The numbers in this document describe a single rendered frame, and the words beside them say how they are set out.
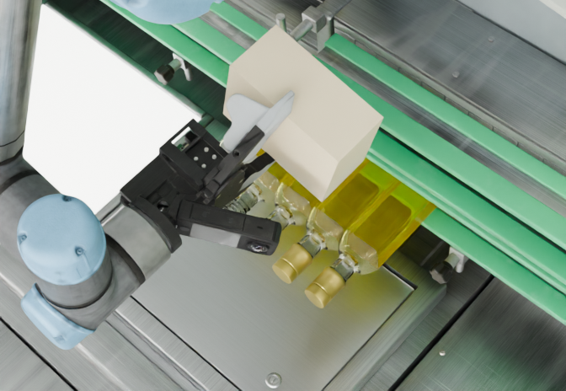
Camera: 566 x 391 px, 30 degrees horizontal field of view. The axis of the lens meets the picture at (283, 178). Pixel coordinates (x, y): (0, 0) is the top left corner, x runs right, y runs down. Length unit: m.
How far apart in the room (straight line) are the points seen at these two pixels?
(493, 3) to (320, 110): 0.37
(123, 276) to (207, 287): 0.47
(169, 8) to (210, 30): 0.87
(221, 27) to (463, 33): 0.39
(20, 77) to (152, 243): 0.25
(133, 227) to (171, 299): 0.46
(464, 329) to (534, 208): 0.31
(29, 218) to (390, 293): 0.68
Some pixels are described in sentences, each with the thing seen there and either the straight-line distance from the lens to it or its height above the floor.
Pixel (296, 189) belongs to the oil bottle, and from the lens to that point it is 1.43.
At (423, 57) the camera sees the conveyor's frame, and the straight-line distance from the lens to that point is 1.40.
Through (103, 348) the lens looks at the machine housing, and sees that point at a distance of 1.54.
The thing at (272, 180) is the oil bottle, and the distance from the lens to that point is 1.45.
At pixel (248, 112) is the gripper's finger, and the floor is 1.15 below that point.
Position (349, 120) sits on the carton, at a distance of 1.14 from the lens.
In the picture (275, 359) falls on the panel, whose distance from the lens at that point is 1.49.
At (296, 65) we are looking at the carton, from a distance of 1.17.
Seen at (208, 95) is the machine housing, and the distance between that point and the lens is 1.78.
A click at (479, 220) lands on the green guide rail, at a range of 1.37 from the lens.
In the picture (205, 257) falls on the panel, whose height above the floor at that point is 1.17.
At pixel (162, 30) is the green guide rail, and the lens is 1.72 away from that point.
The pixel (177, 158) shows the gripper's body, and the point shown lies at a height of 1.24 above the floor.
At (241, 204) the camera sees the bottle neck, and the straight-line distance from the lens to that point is 1.45.
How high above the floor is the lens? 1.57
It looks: 21 degrees down
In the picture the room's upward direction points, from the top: 134 degrees counter-clockwise
